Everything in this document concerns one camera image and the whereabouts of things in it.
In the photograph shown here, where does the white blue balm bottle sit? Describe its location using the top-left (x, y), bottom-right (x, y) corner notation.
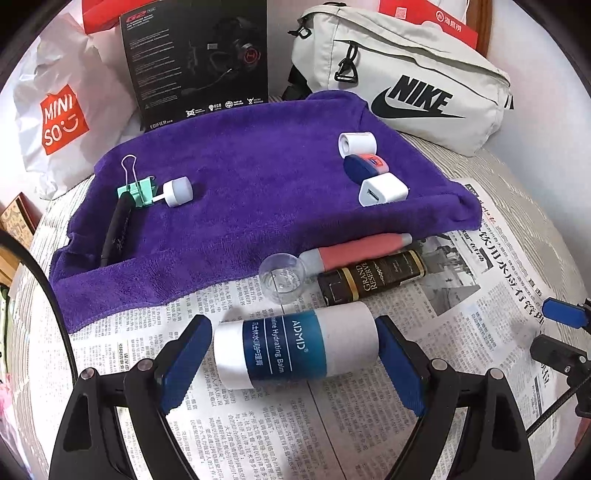
top-left (213, 302), bottom-right (379, 390)

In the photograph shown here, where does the black pen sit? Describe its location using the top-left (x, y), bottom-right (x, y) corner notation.
top-left (100, 191), bottom-right (135, 267)

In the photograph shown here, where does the green binder clip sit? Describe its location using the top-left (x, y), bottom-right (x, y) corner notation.
top-left (117, 154), bottom-right (157, 208)

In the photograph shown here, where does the small white USB adapter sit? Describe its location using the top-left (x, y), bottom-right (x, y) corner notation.
top-left (152, 176), bottom-right (193, 208)

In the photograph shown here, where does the white charger plug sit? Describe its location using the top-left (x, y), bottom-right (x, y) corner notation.
top-left (358, 173), bottom-right (409, 207)

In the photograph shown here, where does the blue and pink case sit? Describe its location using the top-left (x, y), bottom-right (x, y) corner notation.
top-left (344, 154), bottom-right (390, 185)

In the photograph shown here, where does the small white cylinder roll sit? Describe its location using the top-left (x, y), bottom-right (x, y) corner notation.
top-left (338, 132), bottom-right (378, 158)

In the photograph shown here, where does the newspaper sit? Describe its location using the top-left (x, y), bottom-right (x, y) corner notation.
top-left (72, 179), bottom-right (559, 479)

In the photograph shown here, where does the striped mattress cover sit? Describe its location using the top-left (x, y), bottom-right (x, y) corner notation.
top-left (7, 141), bottom-right (590, 479)

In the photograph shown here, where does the pink and grey tube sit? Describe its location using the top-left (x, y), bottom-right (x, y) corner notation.
top-left (298, 233), bottom-right (413, 276)

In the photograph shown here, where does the clear plastic cup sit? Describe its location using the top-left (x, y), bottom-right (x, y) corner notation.
top-left (259, 253), bottom-right (305, 305)

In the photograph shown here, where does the purple towel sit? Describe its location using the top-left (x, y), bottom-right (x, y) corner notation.
top-left (49, 91), bottom-right (482, 332)

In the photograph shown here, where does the white Nike waist bag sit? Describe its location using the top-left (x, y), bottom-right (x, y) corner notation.
top-left (290, 4), bottom-right (514, 156)

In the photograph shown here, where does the white Miniso shopping bag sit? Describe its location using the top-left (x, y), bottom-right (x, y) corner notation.
top-left (13, 13), bottom-right (135, 200)

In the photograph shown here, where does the black headset box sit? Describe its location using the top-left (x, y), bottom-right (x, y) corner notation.
top-left (119, 1), bottom-right (269, 131)

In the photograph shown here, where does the red paper bag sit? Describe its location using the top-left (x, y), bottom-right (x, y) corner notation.
top-left (379, 0), bottom-right (478, 49)

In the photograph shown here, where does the black cable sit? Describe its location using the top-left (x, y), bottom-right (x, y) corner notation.
top-left (0, 229), bottom-right (80, 384)

